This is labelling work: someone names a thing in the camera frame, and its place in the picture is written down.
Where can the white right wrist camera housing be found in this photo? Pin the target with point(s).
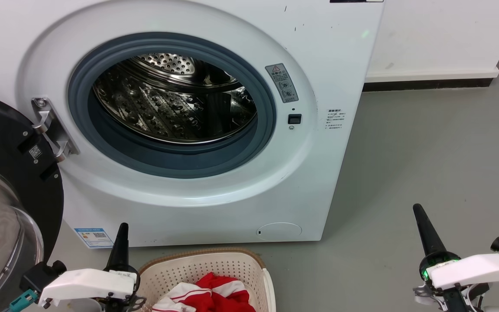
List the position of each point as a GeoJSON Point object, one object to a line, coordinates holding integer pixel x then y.
{"type": "Point", "coordinates": [477, 269]}

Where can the silver metal door hinge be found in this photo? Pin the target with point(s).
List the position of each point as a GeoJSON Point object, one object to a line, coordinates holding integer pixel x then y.
{"type": "Point", "coordinates": [50, 128]}

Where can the round white filter cover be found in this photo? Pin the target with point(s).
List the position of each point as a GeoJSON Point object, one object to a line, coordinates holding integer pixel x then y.
{"type": "Point", "coordinates": [279, 231]}

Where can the red and white garment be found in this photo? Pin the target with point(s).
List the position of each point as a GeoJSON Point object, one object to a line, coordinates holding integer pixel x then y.
{"type": "Point", "coordinates": [223, 297]}

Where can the cream perforated laundry basket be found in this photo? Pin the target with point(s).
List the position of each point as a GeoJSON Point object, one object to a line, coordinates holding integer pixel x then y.
{"type": "Point", "coordinates": [197, 264]}

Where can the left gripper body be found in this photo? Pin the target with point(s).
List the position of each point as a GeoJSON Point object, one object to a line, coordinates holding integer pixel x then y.
{"type": "Point", "coordinates": [121, 304]}

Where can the stainless steel washing machine drum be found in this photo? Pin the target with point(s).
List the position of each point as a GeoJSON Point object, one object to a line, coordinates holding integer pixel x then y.
{"type": "Point", "coordinates": [167, 108]}

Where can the white front-load washing machine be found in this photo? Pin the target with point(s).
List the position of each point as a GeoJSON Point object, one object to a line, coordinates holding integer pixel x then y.
{"type": "Point", "coordinates": [310, 173]}

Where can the QR code sticker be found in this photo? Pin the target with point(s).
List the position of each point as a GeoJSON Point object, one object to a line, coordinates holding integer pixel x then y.
{"type": "Point", "coordinates": [35, 151]}

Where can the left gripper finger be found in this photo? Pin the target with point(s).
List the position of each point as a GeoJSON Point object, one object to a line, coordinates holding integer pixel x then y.
{"type": "Point", "coordinates": [116, 255]}
{"type": "Point", "coordinates": [124, 255]}

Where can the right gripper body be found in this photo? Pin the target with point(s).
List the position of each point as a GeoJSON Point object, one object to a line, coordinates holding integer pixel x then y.
{"type": "Point", "coordinates": [438, 260]}

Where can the grey warning sticker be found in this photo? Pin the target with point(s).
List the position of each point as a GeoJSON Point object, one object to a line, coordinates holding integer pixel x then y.
{"type": "Point", "coordinates": [281, 83]}

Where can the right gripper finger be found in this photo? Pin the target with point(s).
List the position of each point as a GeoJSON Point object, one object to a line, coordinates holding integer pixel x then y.
{"type": "Point", "coordinates": [425, 238]}
{"type": "Point", "coordinates": [435, 238]}

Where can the black round washer door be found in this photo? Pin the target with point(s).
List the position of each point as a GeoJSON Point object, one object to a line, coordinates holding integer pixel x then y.
{"type": "Point", "coordinates": [2, 138]}

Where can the grey rubber door gasket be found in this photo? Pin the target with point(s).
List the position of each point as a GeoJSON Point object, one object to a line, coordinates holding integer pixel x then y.
{"type": "Point", "coordinates": [176, 160]}

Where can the blue energy label sticker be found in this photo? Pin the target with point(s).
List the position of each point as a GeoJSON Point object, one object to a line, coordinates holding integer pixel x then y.
{"type": "Point", "coordinates": [93, 237]}

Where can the white text label sticker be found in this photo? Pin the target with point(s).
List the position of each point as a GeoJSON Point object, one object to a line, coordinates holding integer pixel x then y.
{"type": "Point", "coordinates": [335, 119]}

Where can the white and black baseboard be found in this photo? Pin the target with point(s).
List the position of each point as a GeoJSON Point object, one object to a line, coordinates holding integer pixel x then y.
{"type": "Point", "coordinates": [431, 80]}

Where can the black door latch socket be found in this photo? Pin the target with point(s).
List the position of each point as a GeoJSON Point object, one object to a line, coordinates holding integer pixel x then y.
{"type": "Point", "coordinates": [294, 118]}

